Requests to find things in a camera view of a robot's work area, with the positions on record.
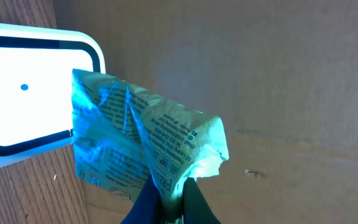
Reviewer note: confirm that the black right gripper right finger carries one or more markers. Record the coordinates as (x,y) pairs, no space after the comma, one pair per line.
(195,208)

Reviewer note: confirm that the large teal wipes pack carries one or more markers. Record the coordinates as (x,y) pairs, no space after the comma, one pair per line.
(124,134)

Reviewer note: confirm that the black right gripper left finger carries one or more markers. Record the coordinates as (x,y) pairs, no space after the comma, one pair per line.
(147,207)

